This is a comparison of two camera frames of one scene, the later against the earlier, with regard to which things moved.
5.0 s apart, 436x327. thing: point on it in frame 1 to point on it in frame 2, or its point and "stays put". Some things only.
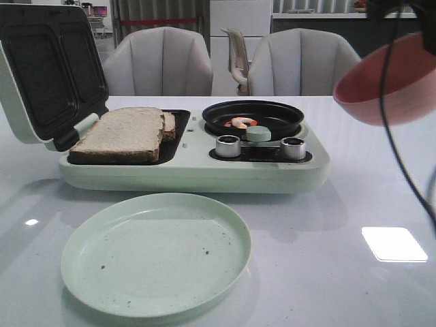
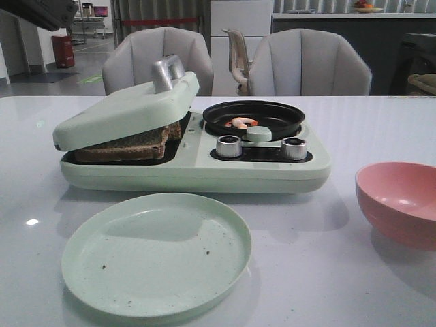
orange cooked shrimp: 240,122 stays put
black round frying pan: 283,120 stays put
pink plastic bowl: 411,84 to 398,199
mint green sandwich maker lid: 51,73 to 176,90
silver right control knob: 294,148 stays put
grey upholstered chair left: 159,61 stays put
